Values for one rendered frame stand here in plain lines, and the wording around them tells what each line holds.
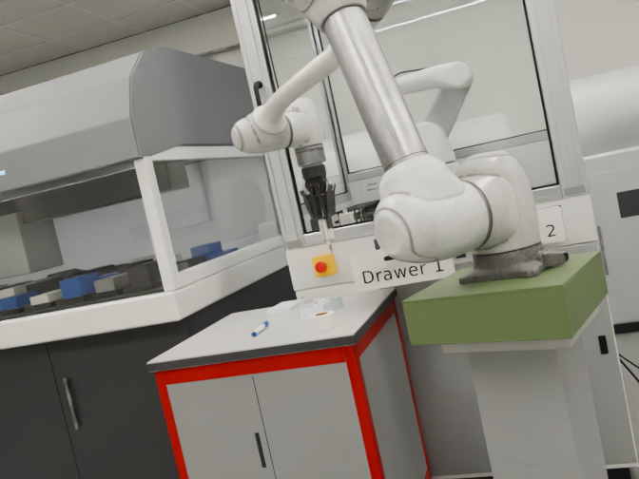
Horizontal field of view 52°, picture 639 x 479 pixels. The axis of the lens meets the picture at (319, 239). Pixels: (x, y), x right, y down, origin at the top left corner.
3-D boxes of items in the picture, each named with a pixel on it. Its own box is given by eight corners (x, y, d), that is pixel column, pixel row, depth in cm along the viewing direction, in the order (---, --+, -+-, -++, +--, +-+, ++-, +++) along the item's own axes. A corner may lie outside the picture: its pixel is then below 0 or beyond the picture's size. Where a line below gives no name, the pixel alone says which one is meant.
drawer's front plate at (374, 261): (455, 276, 185) (447, 238, 184) (357, 292, 194) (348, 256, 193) (455, 275, 187) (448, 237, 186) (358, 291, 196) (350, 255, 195)
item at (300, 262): (598, 239, 204) (590, 194, 203) (294, 291, 236) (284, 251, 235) (575, 210, 294) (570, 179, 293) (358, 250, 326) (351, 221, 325)
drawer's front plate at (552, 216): (567, 240, 205) (560, 205, 204) (473, 256, 214) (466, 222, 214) (566, 239, 207) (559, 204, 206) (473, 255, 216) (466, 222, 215)
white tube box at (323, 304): (324, 317, 196) (322, 305, 196) (300, 320, 200) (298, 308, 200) (343, 307, 207) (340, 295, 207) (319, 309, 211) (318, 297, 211)
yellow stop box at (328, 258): (334, 275, 226) (329, 254, 225) (314, 278, 228) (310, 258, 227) (338, 272, 231) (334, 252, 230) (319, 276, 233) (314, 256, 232)
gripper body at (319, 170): (330, 162, 205) (337, 191, 206) (309, 166, 210) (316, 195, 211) (315, 163, 199) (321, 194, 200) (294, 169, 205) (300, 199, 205)
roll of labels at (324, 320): (313, 327, 186) (310, 314, 186) (338, 322, 185) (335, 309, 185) (310, 333, 179) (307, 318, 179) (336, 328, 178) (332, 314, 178)
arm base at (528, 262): (554, 275, 135) (549, 248, 135) (456, 284, 149) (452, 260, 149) (581, 257, 149) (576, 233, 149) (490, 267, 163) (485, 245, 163)
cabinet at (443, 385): (648, 486, 209) (602, 239, 203) (340, 503, 242) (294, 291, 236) (610, 382, 300) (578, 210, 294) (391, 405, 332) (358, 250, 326)
